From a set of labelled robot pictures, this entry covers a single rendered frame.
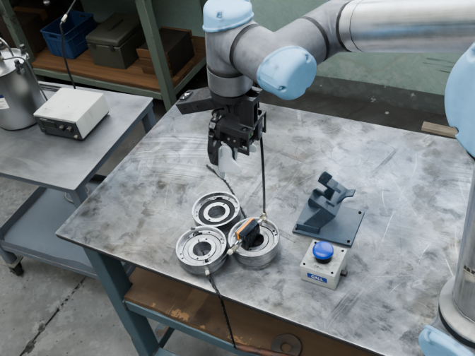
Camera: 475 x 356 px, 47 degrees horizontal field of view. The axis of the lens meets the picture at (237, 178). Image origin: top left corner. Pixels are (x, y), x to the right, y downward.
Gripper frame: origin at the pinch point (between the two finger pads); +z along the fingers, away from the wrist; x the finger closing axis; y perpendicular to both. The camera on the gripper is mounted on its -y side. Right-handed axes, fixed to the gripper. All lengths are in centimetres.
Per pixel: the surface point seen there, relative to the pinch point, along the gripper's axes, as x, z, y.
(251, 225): -4.4, 9.9, 8.1
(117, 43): 114, 77, -129
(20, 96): 22, 31, -88
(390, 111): 151, 100, 4
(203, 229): -6.3, 15.3, -2.6
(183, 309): -11.6, 44.4, -7.7
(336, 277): -7.3, 11.3, 27.2
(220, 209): 1.4, 17.0, -2.9
